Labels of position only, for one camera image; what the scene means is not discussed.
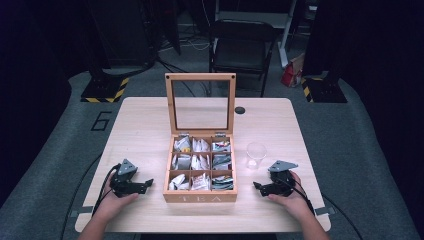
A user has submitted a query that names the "black floor cable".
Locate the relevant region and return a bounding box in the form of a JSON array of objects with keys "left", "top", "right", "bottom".
[{"left": 59, "top": 153, "right": 103, "bottom": 240}]

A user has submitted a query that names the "person's left hand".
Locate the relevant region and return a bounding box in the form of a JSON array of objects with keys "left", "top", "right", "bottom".
[{"left": 98, "top": 179, "right": 140, "bottom": 219}]

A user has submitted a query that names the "clear plastic cup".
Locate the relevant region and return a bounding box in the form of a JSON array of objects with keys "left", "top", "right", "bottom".
[{"left": 245, "top": 141, "right": 268, "bottom": 170}]

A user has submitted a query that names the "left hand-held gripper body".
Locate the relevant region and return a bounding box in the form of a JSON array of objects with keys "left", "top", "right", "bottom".
[{"left": 109, "top": 158, "right": 148, "bottom": 198}]

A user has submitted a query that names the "grey table bracket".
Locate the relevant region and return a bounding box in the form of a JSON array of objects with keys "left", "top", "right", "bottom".
[
  {"left": 314, "top": 206, "right": 336, "bottom": 216},
  {"left": 69, "top": 205, "right": 95, "bottom": 218}
]

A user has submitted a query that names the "black folding chair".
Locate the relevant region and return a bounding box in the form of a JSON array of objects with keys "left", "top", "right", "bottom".
[{"left": 208, "top": 19, "right": 278, "bottom": 98}]

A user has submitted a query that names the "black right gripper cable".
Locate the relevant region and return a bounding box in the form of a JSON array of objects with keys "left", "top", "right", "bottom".
[{"left": 279, "top": 173, "right": 365, "bottom": 240}]

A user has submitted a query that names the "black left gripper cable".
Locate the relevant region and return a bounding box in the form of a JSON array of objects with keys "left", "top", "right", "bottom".
[{"left": 91, "top": 162, "right": 122, "bottom": 217}]

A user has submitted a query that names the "red bag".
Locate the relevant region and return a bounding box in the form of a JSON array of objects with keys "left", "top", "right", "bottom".
[{"left": 280, "top": 53, "right": 306, "bottom": 88}]

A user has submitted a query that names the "white desk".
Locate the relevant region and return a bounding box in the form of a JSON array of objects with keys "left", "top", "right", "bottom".
[{"left": 214, "top": 0, "right": 318, "bottom": 69}]

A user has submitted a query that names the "black stand with striped base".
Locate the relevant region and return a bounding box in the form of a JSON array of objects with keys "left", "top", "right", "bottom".
[
  {"left": 80, "top": 0, "right": 130, "bottom": 104},
  {"left": 299, "top": 0, "right": 348, "bottom": 104}
]

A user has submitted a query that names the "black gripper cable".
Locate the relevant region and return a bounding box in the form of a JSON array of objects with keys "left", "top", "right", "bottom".
[
  {"left": 91, "top": 162, "right": 122, "bottom": 217},
  {"left": 279, "top": 173, "right": 365, "bottom": 240}
]

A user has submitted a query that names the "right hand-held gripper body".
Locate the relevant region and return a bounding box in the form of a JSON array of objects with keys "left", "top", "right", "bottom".
[{"left": 263, "top": 160, "right": 299, "bottom": 198}]

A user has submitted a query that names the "assortment of tea bags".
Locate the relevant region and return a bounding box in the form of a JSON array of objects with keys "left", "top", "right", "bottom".
[{"left": 168, "top": 136, "right": 235, "bottom": 192}]

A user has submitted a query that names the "wooden tea box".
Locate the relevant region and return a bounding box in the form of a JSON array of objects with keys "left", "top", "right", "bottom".
[{"left": 162, "top": 72, "right": 239, "bottom": 204}]

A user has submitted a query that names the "person's right hand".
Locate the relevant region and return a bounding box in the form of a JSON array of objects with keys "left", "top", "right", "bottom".
[{"left": 267, "top": 170, "right": 315, "bottom": 219}]

